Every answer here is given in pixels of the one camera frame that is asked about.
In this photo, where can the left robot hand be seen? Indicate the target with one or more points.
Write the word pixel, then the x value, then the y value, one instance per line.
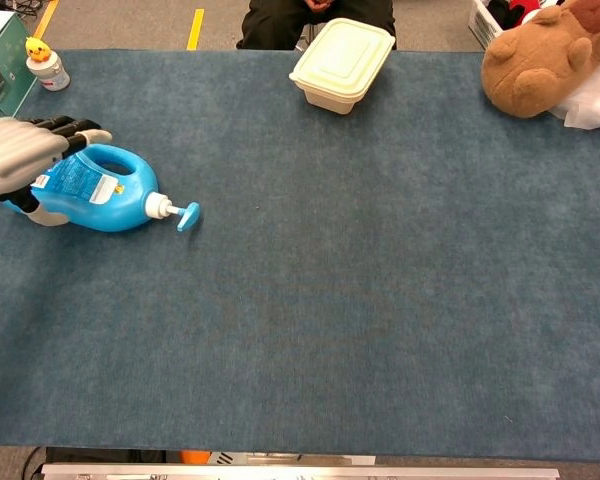
pixel 15 150

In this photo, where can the blue detergent pump bottle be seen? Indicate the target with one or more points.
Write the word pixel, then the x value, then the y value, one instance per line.
pixel 105 200

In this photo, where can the green cardboard box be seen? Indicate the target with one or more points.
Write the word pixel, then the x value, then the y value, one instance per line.
pixel 5 65

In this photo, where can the small white bottle duck cap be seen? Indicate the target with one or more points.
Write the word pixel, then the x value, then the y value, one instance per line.
pixel 52 72

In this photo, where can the yellow floor tape strip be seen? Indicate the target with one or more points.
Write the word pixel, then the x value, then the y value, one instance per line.
pixel 195 30
pixel 46 20

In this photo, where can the seated person dark clothes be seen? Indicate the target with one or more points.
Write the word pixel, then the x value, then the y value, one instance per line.
pixel 275 25

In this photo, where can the cream plastic lunch box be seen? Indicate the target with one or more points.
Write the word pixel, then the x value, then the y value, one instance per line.
pixel 342 60

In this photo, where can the blue felt table cloth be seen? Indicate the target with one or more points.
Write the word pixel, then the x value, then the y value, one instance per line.
pixel 330 300

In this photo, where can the orange object under table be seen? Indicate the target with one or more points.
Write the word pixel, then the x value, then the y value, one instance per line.
pixel 195 456

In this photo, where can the white storage bin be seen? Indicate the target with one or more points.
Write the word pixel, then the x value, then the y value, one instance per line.
pixel 482 22

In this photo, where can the red black fabric item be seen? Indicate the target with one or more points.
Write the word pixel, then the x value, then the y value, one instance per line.
pixel 515 10

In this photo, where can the brown plush toy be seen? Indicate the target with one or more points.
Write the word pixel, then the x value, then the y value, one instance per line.
pixel 535 70

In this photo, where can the white plastic bag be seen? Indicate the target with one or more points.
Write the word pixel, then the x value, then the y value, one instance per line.
pixel 597 100

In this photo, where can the aluminium profile rail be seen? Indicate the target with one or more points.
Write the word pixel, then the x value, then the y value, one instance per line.
pixel 300 472

